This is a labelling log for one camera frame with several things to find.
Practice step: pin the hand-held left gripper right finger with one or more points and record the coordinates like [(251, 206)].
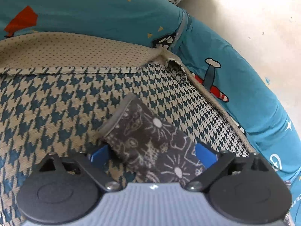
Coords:
[(205, 155)]

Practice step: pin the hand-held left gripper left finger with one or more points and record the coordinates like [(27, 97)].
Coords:
[(98, 154)]

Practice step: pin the grey patterned fleece garment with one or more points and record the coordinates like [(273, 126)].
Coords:
[(150, 141)]

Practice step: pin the blue houndstooth bed mat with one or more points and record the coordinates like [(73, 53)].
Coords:
[(47, 94)]

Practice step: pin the blue printed bed bumper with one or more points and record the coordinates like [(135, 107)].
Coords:
[(94, 9)]

